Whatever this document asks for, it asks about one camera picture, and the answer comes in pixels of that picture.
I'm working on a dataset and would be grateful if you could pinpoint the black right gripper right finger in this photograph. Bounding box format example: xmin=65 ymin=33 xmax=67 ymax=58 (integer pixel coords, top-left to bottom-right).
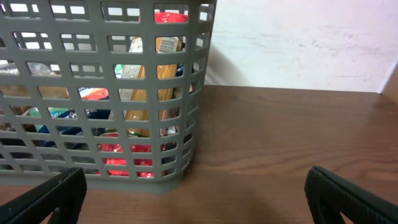
xmin=304 ymin=166 xmax=397 ymax=224

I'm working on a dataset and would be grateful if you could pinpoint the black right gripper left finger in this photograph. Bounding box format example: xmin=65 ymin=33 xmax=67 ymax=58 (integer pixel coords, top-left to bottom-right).
xmin=1 ymin=167 xmax=87 ymax=223

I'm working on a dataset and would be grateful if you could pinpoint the beige brown snack bag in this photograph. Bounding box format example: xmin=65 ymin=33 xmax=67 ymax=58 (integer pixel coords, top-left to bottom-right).
xmin=0 ymin=62 xmax=71 ymax=131

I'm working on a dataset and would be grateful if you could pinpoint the grey plastic basket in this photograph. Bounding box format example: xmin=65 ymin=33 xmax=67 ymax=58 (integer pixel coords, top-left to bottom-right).
xmin=1 ymin=0 xmax=217 ymax=192

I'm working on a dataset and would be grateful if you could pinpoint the orange tan cracker package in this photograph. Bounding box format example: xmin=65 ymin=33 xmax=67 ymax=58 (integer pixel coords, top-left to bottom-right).
xmin=99 ymin=12 xmax=188 ymax=179

